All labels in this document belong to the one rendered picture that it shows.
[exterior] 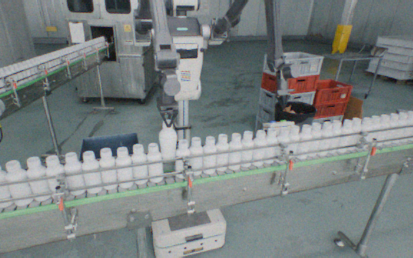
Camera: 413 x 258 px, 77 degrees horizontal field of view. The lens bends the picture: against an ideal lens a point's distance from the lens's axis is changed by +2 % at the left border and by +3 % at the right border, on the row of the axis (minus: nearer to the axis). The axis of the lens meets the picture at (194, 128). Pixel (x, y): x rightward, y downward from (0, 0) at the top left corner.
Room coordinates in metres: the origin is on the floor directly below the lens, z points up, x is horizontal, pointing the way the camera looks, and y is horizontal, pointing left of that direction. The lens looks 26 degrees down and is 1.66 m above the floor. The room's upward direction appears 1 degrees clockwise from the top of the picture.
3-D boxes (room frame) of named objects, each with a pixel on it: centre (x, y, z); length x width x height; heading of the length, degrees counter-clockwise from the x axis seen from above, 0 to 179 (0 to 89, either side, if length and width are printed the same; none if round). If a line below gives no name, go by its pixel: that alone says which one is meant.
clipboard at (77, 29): (4.40, 1.93, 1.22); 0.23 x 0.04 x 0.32; 89
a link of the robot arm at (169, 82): (0.85, 0.09, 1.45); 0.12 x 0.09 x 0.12; 18
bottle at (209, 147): (0.94, -0.07, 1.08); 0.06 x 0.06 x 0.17
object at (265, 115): (3.35, -1.23, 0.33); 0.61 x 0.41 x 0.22; 113
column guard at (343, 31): (9.88, -5.22, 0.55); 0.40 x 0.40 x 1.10; 17
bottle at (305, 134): (1.08, -0.52, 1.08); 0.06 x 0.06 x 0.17
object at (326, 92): (3.66, -1.87, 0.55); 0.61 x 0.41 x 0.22; 110
